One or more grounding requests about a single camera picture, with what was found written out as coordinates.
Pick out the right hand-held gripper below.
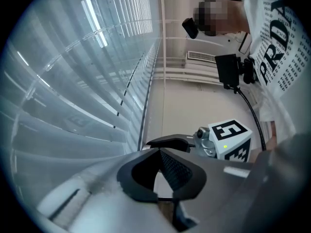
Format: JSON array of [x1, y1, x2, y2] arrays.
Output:
[[145, 118, 253, 164]]

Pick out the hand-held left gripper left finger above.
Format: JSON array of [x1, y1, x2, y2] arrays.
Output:
[[36, 148, 177, 233]]

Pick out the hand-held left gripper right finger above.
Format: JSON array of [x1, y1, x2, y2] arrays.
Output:
[[159, 148, 259, 233]]

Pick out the white window blinds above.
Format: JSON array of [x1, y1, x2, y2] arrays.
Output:
[[0, 0, 162, 203]]

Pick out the person's right forearm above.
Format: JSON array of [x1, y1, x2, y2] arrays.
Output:
[[250, 120, 279, 164]]

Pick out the black body-worn device box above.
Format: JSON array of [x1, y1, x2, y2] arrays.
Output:
[[215, 54, 241, 89]]

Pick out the white ceiling air vent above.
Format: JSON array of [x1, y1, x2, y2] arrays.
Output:
[[187, 50, 219, 63]]

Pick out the white black-rimmed device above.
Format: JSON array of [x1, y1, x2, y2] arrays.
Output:
[[238, 32, 252, 54]]

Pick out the long ceiling light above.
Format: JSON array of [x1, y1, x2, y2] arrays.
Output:
[[81, 0, 109, 49]]

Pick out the person's head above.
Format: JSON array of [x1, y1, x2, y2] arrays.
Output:
[[193, 0, 251, 37]]

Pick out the white printed t-shirt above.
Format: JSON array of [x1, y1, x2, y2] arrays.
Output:
[[242, 0, 311, 131]]

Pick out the grey metal partition post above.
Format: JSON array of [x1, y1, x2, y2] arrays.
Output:
[[137, 40, 168, 152]]

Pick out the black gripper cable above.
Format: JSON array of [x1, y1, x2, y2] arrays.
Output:
[[233, 86, 268, 152]]

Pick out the black device mount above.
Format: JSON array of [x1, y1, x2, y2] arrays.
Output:
[[242, 57, 258, 84]]

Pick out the black head-worn camera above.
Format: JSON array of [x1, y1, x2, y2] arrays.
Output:
[[181, 17, 200, 40]]

